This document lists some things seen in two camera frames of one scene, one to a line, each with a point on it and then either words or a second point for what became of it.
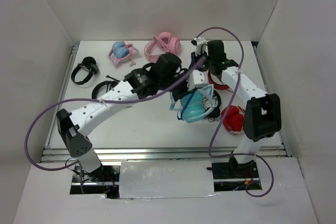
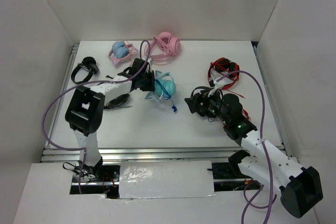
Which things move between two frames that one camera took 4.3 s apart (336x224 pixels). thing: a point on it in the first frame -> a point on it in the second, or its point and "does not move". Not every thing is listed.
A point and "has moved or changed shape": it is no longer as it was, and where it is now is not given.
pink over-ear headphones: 164,42 does not move
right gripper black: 195,57 -> 198,98
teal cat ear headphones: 195,105 has moved or changed shape
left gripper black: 184,90 -> 150,86
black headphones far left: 88,63 does not move
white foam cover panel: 151,179 does not move
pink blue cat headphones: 122,51 does not move
